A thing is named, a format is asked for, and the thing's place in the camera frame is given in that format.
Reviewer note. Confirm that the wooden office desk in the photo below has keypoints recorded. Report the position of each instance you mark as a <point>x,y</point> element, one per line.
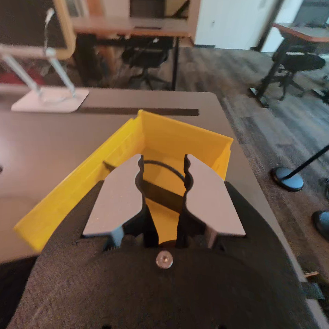
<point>303,33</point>
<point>108,27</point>

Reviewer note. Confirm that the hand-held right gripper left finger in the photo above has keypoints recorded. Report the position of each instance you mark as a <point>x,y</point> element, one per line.
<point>115,200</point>

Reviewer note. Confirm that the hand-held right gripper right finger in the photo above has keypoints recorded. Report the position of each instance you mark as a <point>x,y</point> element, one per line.
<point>213,203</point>

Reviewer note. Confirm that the white panel stand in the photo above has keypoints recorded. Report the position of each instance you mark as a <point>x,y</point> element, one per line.
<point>59,104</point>

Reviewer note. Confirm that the yellow plastic bin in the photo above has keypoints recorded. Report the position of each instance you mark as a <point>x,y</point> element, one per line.
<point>167,133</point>

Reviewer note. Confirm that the black round-base stand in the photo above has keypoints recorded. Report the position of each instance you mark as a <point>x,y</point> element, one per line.
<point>287,180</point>

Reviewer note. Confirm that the black panel with wooden rim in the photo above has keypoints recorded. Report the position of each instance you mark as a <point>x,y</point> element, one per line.
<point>25,25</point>

